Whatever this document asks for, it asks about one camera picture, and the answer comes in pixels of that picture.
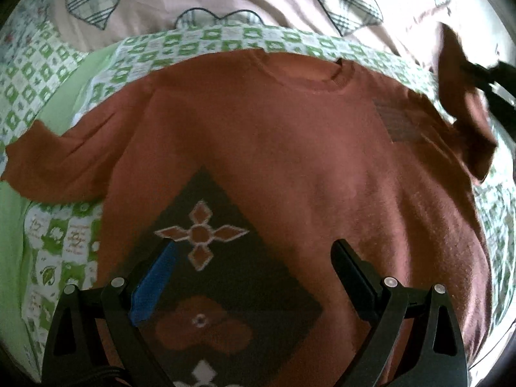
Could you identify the pink quilt with hearts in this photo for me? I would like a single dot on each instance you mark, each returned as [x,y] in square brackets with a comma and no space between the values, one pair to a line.
[89,25]

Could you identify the rust orange patterned sweater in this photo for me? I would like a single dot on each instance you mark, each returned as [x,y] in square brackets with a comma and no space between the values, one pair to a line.
[254,164]

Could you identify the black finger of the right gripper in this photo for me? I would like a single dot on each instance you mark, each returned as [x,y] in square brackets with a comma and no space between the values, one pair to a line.
[498,85]

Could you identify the green checkered bed sheet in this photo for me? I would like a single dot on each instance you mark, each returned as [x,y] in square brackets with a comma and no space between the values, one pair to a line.
[44,245]

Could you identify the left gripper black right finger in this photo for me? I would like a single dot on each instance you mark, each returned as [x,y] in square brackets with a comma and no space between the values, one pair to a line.
[434,353]

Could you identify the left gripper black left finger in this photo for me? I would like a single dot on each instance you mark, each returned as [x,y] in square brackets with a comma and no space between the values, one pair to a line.
[94,339]

